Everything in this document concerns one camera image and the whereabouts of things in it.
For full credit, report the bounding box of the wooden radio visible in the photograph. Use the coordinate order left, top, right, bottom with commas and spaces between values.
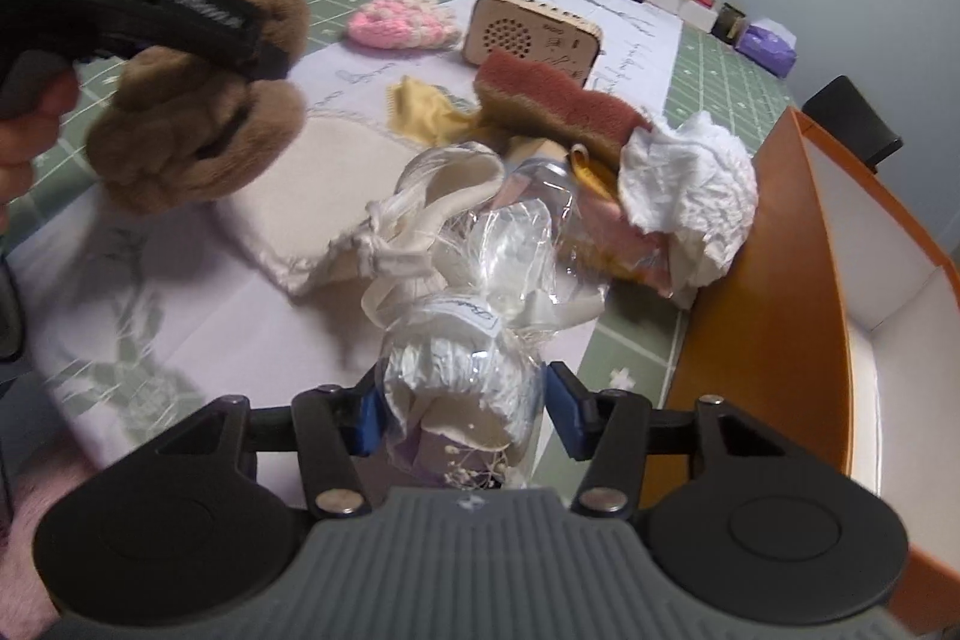
463, 0, 605, 86

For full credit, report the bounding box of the white printed table runner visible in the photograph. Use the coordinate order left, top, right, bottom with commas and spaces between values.
7, 0, 685, 461

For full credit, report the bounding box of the large dark jar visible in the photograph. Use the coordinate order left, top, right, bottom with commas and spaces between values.
711, 2, 747, 41

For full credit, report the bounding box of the yellow cloth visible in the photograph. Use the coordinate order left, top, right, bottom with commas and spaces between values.
386, 76, 497, 150

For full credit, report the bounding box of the brown plush toy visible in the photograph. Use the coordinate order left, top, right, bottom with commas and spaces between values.
86, 0, 312, 214

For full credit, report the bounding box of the pink white knitted pad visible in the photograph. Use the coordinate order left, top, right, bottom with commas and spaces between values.
346, 0, 460, 52

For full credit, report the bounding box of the red brown sponge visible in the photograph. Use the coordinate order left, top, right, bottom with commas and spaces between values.
472, 49, 653, 165

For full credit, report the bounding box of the black dining chair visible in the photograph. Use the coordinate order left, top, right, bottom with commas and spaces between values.
802, 76, 905, 172

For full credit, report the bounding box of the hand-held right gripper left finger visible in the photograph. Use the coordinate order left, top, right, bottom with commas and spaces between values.
154, 376, 386, 521

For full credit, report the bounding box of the clear plastic bag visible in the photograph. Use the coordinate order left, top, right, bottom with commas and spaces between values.
362, 190, 607, 492

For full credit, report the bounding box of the cream canvas drawstring bag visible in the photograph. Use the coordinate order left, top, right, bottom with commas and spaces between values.
217, 111, 511, 302

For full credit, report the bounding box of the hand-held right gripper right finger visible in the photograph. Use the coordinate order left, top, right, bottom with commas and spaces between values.
544, 361, 790, 522

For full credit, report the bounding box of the orange cardboard box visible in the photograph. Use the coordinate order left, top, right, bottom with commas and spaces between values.
664, 106, 960, 638

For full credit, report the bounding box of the pink yellow wet wipes pack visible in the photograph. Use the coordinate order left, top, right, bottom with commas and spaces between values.
559, 149, 695, 304

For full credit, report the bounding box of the white crumpled paper towel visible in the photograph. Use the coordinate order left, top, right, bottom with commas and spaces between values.
616, 111, 758, 311

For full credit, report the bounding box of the person's left hand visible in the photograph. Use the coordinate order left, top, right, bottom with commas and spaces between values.
0, 76, 80, 214

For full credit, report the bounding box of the purple tissue pack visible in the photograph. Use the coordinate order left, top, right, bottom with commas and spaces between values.
735, 17, 800, 79

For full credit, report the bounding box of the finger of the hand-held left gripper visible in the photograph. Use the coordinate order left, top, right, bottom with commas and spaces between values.
238, 20, 305, 84
196, 98, 264, 166

